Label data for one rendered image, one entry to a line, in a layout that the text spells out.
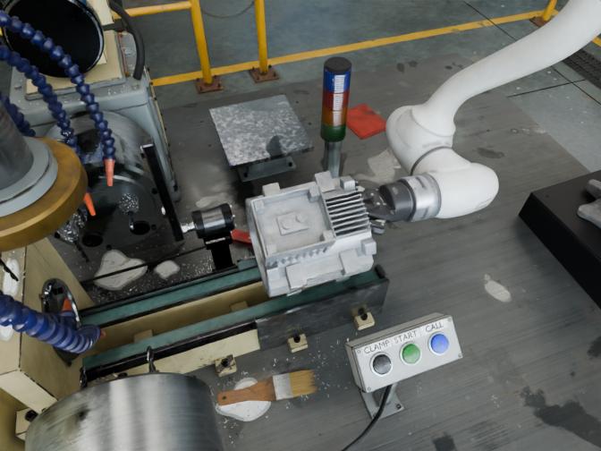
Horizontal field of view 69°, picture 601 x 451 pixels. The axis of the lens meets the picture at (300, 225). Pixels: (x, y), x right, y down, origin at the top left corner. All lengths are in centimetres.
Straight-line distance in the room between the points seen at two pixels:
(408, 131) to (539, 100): 251
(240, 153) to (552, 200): 82
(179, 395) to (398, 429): 48
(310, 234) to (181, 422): 34
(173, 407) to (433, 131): 69
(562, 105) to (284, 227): 291
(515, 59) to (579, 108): 265
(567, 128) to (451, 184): 241
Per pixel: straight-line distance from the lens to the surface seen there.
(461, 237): 124
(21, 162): 61
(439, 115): 96
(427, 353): 74
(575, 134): 324
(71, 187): 61
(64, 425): 64
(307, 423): 95
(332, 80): 99
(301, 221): 73
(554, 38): 82
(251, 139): 128
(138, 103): 109
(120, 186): 94
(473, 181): 92
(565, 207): 129
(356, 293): 93
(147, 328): 102
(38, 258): 88
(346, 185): 81
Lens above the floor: 172
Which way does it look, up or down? 50 degrees down
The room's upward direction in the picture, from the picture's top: straight up
